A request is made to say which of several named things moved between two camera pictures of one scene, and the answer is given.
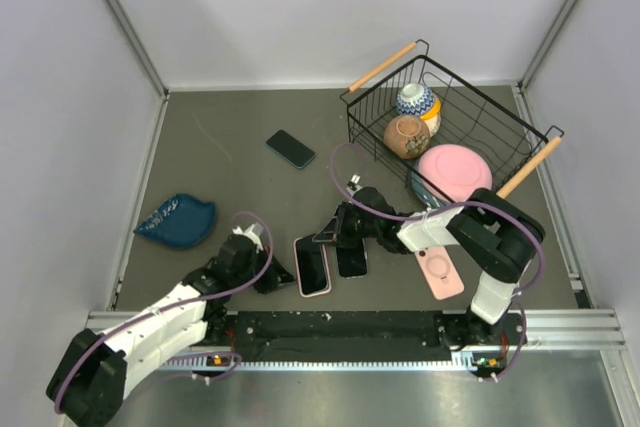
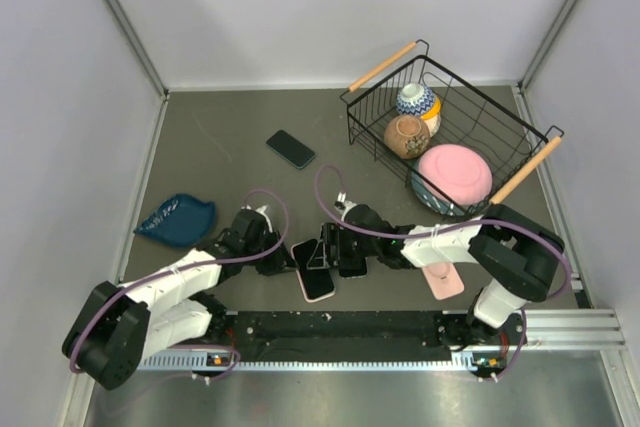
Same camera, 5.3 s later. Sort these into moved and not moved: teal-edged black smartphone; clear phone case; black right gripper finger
Moved: black right gripper finger
Not moved: clear phone case; teal-edged black smartphone
